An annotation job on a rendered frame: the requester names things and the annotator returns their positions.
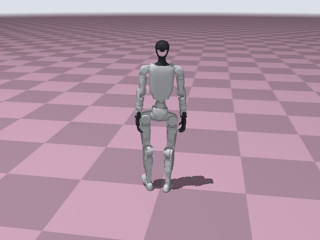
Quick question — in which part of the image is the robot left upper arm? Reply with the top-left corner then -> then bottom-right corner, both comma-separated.
138,64 -> 150,96

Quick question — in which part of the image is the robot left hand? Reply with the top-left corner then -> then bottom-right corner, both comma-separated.
135,112 -> 143,133

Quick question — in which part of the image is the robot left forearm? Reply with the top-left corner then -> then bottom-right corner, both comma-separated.
135,88 -> 144,116

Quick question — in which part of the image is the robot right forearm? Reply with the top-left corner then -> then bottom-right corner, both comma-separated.
178,88 -> 187,116

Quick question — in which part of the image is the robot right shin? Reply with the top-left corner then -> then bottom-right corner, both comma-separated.
164,148 -> 175,185

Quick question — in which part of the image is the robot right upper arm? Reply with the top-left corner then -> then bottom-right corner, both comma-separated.
173,65 -> 185,96

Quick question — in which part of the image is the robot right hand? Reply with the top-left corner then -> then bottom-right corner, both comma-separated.
178,112 -> 187,133

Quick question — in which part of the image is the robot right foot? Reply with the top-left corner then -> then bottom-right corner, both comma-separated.
162,181 -> 174,192

